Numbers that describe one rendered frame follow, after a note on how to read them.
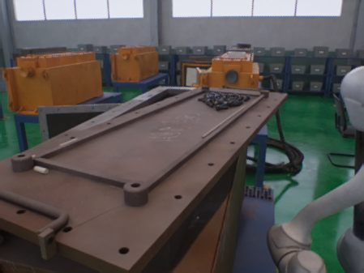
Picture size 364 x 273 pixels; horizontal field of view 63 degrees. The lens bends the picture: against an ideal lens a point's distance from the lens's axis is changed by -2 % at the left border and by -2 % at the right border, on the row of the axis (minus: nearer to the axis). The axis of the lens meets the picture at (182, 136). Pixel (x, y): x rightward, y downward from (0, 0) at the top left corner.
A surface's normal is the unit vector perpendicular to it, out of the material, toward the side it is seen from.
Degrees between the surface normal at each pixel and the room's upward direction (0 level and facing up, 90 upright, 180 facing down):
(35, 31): 90
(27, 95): 90
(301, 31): 90
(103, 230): 0
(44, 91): 90
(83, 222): 0
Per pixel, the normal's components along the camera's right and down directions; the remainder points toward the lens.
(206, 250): 0.00, -0.95
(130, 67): -0.24, 0.31
